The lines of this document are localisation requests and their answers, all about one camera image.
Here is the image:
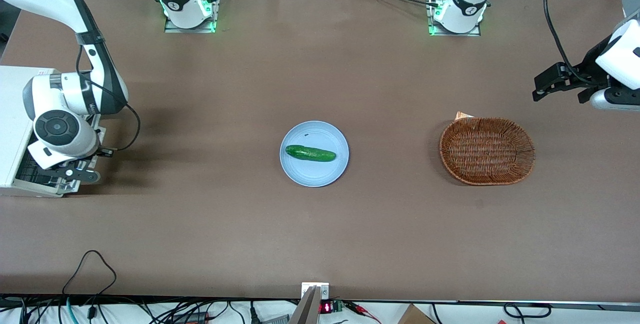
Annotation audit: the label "white toaster oven body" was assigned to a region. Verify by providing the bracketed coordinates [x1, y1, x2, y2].
[0, 66, 67, 198]

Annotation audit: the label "brown oval wicker basket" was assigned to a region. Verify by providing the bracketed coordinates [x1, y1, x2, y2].
[439, 117, 536, 186]

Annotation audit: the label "black power adapter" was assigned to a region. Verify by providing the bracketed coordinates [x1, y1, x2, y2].
[172, 311, 211, 324]

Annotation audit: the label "green cucumber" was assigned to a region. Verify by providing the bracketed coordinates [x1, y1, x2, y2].
[285, 145, 337, 163]

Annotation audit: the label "light blue round plate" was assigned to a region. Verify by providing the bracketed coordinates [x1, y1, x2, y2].
[279, 121, 350, 188]

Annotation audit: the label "brown cardboard piece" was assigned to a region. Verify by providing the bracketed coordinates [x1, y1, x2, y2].
[397, 304, 437, 324]

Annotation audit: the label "red alligator clip leads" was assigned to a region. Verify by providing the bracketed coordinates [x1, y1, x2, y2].
[345, 301, 382, 324]

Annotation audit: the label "wire oven rack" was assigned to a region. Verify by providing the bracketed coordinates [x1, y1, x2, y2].
[15, 156, 62, 187]

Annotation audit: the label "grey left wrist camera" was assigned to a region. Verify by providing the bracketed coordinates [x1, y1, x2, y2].
[589, 87, 640, 113]

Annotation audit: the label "black left wrist camera cable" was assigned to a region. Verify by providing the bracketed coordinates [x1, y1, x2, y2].
[543, 0, 597, 85]

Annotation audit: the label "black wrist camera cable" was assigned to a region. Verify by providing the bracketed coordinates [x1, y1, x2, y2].
[75, 45, 142, 152]
[543, 0, 597, 85]

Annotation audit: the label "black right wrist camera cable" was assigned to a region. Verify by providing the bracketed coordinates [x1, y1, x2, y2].
[75, 45, 142, 152]

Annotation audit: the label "black looped thin cable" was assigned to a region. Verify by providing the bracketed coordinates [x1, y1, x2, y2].
[62, 249, 118, 297]

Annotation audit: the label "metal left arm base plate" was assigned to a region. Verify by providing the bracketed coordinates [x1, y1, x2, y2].
[425, 0, 482, 38]

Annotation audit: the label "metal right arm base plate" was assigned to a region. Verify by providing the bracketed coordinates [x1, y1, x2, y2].
[163, 0, 222, 34]

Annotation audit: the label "black coiled cable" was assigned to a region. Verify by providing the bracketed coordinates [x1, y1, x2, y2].
[503, 302, 552, 319]

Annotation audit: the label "grey camera mount bar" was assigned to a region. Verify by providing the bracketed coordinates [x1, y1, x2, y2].
[289, 286, 321, 324]

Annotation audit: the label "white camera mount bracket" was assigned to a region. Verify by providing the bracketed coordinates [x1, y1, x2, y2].
[301, 282, 330, 300]

